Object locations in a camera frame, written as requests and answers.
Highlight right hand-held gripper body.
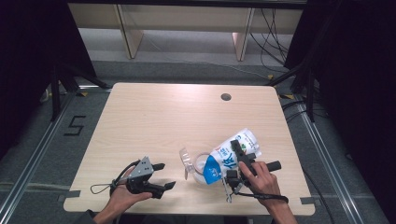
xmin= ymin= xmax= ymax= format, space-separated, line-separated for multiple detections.
xmin=222 ymin=152 xmax=283 ymax=203

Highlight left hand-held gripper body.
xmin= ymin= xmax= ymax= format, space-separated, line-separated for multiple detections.
xmin=125 ymin=156 xmax=155 ymax=195

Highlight white and blue milk pouch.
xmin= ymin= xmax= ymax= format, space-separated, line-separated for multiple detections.
xmin=203 ymin=128 xmax=263 ymax=186

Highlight glass jar with pink handle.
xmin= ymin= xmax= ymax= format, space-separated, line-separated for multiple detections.
xmin=178 ymin=147 xmax=223 ymax=185

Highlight person's left hand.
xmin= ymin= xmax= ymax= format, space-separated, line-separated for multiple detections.
xmin=106 ymin=176 xmax=153 ymax=216

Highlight person's right hand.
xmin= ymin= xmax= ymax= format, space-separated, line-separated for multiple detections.
xmin=238 ymin=161 xmax=282 ymax=207

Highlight black metal stand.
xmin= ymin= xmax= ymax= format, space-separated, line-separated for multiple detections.
xmin=49 ymin=62 xmax=112 ymax=122
xmin=265 ymin=62 xmax=317 ymax=123

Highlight light wooden shelf unit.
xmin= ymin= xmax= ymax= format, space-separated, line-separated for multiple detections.
xmin=68 ymin=3 xmax=304 ymax=62

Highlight black curtain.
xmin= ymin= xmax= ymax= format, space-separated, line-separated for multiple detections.
xmin=0 ymin=0 xmax=98 ymax=161
xmin=284 ymin=0 xmax=396 ymax=224

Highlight left hand-held gripper black cable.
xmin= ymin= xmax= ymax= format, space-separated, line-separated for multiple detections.
xmin=90 ymin=159 xmax=142 ymax=196

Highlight hand-held gripper black cable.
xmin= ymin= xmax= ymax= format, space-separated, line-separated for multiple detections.
xmin=233 ymin=189 xmax=290 ymax=203
xmin=90 ymin=159 xmax=142 ymax=196

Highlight right hand-held gripper black cable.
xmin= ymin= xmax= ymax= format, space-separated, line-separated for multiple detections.
xmin=233 ymin=189 xmax=290 ymax=203

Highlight black floor cables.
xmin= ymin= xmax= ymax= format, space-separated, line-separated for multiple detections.
xmin=280 ymin=98 xmax=329 ymax=123

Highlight metal floor rail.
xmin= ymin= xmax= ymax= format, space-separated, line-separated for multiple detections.
xmin=295 ymin=99 xmax=366 ymax=224
xmin=0 ymin=181 xmax=72 ymax=191
xmin=0 ymin=90 xmax=77 ymax=224

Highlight bundle of black hanging cables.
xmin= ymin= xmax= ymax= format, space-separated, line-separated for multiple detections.
xmin=248 ymin=8 xmax=290 ymax=75

